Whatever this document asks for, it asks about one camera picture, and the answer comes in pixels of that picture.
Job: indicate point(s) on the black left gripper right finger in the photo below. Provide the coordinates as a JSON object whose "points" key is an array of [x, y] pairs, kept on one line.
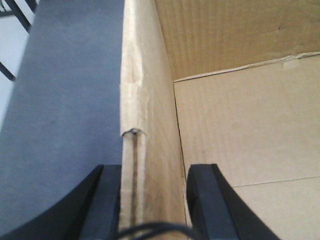
{"points": [[217, 212]]}

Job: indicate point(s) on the brown cardboard carton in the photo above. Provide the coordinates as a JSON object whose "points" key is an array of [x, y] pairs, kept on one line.
{"points": [[229, 82]]}

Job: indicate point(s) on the dark grey conveyor belt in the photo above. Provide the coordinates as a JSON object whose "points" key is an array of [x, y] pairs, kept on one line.
{"points": [[63, 117]]}

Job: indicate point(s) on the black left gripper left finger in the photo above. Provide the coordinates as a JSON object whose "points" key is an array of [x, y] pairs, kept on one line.
{"points": [[90, 211]]}

